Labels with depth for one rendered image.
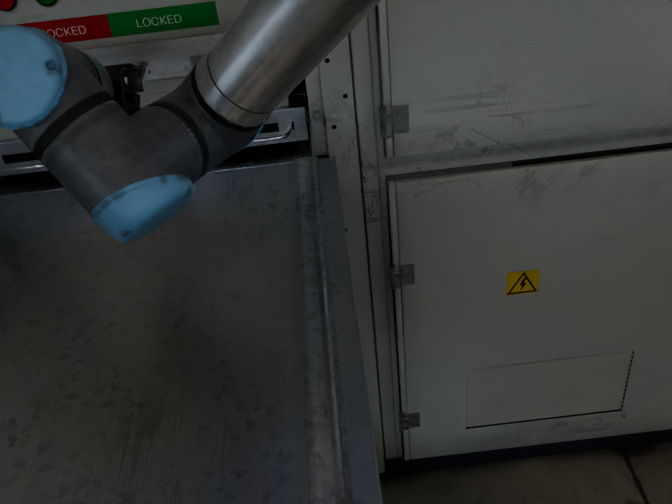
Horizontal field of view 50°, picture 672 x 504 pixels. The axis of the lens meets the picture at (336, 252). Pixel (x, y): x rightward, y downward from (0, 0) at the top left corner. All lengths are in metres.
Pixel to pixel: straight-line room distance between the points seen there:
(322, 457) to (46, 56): 0.44
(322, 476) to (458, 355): 0.80
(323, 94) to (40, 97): 0.55
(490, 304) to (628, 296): 0.27
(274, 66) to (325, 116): 0.48
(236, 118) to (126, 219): 0.15
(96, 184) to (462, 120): 0.65
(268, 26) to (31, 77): 0.21
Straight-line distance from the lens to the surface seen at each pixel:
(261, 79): 0.70
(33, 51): 0.70
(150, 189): 0.68
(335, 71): 1.13
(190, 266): 1.00
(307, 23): 0.65
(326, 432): 0.75
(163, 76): 1.18
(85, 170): 0.69
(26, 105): 0.70
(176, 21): 1.15
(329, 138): 1.17
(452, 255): 1.31
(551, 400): 1.65
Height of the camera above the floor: 1.43
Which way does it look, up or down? 37 degrees down
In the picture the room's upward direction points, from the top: 7 degrees counter-clockwise
